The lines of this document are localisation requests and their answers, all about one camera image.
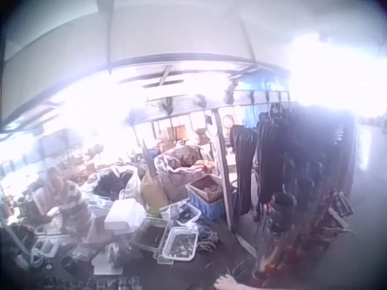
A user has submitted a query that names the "white bag of black goods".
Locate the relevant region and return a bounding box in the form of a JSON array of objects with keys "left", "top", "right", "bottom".
[{"left": 87, "top": 167, "right": 142, "bottom": 202}]

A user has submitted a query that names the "white tray of small parts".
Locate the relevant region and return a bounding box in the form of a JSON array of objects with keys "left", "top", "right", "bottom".
[{"left": 161, "top": 226, "right": 200, "bottom": 261}]

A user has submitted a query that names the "blue plastic crate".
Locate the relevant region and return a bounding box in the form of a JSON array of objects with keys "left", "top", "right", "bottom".
[{"left": 184, "top": 173, "right": 236, "bottom": 221}]

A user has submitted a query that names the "black hanging garment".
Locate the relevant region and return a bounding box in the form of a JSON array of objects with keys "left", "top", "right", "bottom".
[{"left": 229, "top": 123, "right": 258, "bottom": 216}]

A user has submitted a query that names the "brown cardboard box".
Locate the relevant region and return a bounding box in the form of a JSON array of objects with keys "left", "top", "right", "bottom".
[{"left": 189, "top": 174, "right": 227, "bottom": 202}]

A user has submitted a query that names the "person's right hand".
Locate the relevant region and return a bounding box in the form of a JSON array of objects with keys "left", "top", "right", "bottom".
[{"left": 213, "top": 274, "right": 246, "bottom": 290}]

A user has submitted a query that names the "row of black hanging garments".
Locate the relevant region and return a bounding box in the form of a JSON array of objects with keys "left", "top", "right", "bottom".
[{"left": 256, "top": 103, "right": 359, "bottom": 208}]

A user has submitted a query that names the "blue tarp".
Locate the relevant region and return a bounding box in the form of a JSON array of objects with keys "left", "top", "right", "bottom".
[{"left": 237, "top": 71, "right": 275, "bottom": 129}]

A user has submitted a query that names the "metal rack frame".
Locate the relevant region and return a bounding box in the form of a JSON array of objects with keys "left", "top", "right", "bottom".
[{"left": 144, "top": 89, "right": 291, "bottom": 234}]

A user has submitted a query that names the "large white woven sack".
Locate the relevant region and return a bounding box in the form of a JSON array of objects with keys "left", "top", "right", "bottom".
[{"left": 153, "top": 144, "right": 219, "bottom": 204}]

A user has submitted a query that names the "white tray with black items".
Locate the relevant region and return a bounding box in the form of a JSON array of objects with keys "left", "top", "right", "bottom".
[{"left": 168, "top": 201, "right": 203, "bottom": 227}]

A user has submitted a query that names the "yellow plastic bag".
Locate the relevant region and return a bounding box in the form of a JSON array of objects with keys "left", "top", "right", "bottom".
[{"left": 140, "top": 171, "right": 169, "bottom": 208}]

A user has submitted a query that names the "white foam box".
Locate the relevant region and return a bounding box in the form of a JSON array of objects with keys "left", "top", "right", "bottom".
[{"left": 103, "top": 198, "right": 146, "bottom": 239}]

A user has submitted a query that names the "shelf of brown boxes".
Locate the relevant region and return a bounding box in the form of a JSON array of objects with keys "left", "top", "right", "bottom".
[{"left": 152, "top": 119, "right": 214, "bottom": 153}]

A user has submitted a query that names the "clear tray with dark contents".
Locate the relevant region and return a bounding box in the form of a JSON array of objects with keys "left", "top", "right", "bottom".
[{"left": 132, "top": 217, "right": 170, "bottom": 251}]

